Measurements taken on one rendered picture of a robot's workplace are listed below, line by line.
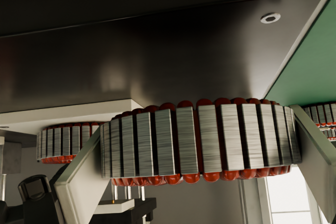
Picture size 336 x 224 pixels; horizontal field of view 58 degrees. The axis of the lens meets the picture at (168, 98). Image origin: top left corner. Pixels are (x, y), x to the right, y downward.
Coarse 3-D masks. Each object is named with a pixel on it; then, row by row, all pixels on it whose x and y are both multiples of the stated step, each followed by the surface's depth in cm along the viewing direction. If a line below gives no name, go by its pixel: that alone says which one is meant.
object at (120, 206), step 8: (112, 184) 48; (112, 192) 48; (128, 192) 47; (144, 192) 47; (104, 200) 41; (120, 200) 39; (128, 200) 38; (136, 200) 48; (144, 200) 47; (152, 200) 49; (96, 208) 36; (104, 208) 36; (112, 208) 36; (120, 208) 35; (128, 208) 38; (136, 208) 39; (144, 208) 43; (152, 208) 48; (96, 216) 38; (104, 216) 38; (112, 216) 37; (120, 216) 37; (128, 216) 37; (136, 216) 39
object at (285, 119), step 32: (128, 128) 14; (160, 128) 13; (192, 128) 13; (224, 128) 13; (256, 128) 13; (288, 128) 14; (128, 160) 14; (160, 160) 13; (192, 160) 12; (224, 160) 13; (256, 160) 13; (288, 160) 14
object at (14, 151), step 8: (8, 144) 52; (16, 144) 54; (0, 152) 50; (8, 152) 52; (16, 152) 54; (0, 160) 50; (8, 160) 51; (16, 160) 53; (0, 168) 50; (8, 168) 51; (16, 168) 53
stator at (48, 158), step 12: (48, 132) 31; (60, 132) 30; (72, 132) 30; (84, 132) 30; (36, 144) 33; (48, 144) 31; (60, 144) 30; (72, 144) 30; (36, 156) 32; (48, 156) 30; (60, 156) 30; (72, 156) 30
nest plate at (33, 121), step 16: (16, 112) 29; (32, 112) 29; (48, 112) 29; (64, 112) 29; (80, 112) 28; (96, 112) 28; (112, 112) 28; (0, 128) 31; (16, 128) 32; (32, 128) 33
